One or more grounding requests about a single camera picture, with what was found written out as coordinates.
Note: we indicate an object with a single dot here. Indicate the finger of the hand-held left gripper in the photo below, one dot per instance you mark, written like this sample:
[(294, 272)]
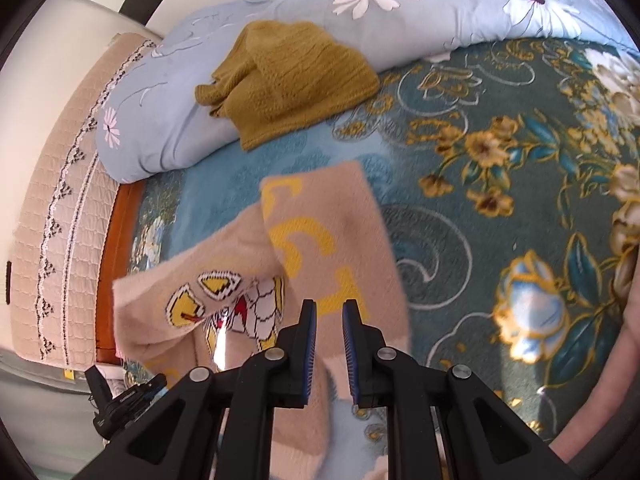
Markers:
[(152, 387)]

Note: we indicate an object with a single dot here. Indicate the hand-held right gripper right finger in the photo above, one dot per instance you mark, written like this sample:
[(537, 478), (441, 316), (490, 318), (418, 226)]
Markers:
[(348, 345)]

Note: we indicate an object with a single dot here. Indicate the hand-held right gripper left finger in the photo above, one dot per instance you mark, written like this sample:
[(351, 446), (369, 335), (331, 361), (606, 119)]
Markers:
[(311, 340)]

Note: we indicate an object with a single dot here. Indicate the beige cartoon print sweater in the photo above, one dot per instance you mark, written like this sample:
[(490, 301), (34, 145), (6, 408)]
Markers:
[(330, 220)]

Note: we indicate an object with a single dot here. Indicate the beige quilted lace cover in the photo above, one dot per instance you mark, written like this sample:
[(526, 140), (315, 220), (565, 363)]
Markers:
[(60, 210)]

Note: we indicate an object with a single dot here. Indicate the teal floral blanket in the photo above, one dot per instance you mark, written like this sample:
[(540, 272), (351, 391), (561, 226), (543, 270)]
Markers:
[(500, 210)]

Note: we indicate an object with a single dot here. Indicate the light blue floral quilt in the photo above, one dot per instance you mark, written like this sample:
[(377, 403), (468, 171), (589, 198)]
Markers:
[(200, 100)]

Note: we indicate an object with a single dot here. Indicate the mustard knit sweater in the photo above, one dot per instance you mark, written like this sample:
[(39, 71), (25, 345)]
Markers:
[(295, 75)]

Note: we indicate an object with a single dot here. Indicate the pink cloth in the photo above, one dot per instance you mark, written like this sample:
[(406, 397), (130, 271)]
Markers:
[(615, 360)]

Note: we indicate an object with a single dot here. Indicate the white upholstered furniture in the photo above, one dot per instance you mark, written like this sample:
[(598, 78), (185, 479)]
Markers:
[(85, 15)]

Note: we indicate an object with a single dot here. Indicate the orange wooden bed frame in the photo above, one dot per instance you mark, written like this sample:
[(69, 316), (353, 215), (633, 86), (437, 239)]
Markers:
[(117, 260)]

